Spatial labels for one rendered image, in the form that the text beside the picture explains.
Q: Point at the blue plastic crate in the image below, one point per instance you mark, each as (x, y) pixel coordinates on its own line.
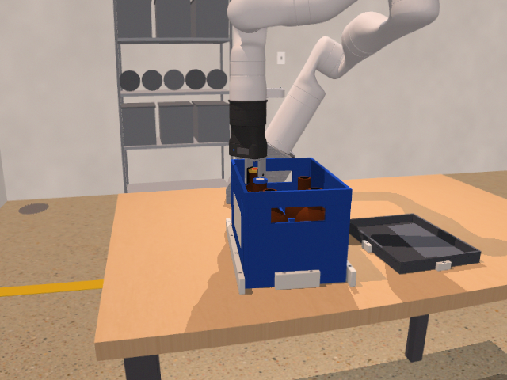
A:
(268, 247)

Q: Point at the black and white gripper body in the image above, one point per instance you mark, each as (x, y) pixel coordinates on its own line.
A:
(247, 95)

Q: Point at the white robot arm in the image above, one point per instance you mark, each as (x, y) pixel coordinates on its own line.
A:
(362, 37)

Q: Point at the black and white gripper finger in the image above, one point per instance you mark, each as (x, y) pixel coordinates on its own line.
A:
(261, 166)
(248, 165)

